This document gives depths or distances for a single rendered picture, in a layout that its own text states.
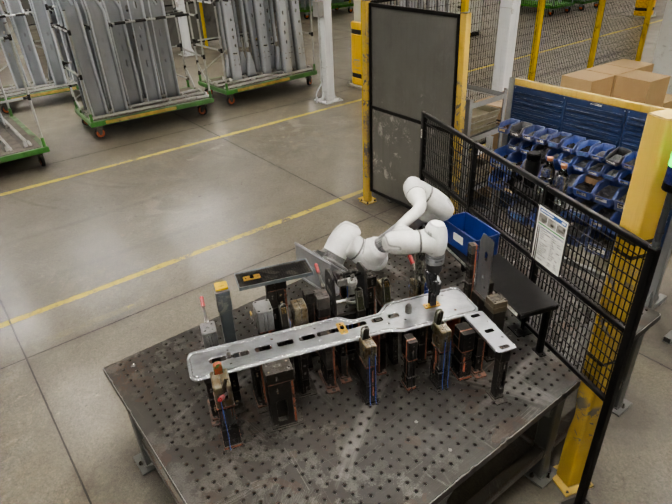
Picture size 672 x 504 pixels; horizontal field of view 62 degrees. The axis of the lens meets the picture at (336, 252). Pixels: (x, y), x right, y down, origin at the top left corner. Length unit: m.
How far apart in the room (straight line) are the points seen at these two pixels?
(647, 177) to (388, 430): 1.46
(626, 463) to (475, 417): 1.21
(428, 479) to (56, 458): 2.27
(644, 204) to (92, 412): 3.31
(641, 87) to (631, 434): 4.17
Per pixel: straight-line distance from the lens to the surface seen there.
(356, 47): 10.37
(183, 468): 2.57
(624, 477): 3.58
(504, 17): 6.94
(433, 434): 2.58
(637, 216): 2.43
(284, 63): 10.46
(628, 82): 7.03
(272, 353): 2.52
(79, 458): 3.77
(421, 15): 4.97
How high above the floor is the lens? 2.64
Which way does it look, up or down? 31 degrees down
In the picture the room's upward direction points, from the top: 3 degrees counter-clockwise
